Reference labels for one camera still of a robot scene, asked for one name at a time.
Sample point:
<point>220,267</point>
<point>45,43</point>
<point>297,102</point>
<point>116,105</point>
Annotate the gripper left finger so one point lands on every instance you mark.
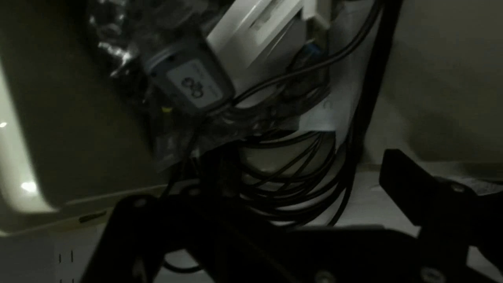
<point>133,236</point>

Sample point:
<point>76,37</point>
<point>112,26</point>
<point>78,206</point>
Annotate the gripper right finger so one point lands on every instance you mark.
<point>444,208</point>

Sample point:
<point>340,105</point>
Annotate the beige plastic box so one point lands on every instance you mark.
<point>59,118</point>

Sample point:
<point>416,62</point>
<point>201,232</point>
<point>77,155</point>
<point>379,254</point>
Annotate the white box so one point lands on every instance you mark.
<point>259,31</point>

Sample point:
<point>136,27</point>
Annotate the clear plastic bag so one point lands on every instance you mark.
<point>177,129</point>

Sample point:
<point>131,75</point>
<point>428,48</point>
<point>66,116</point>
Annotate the black pole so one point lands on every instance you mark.
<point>373,78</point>

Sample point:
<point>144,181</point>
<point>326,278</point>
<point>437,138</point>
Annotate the grey power adapter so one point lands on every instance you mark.
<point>192,78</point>

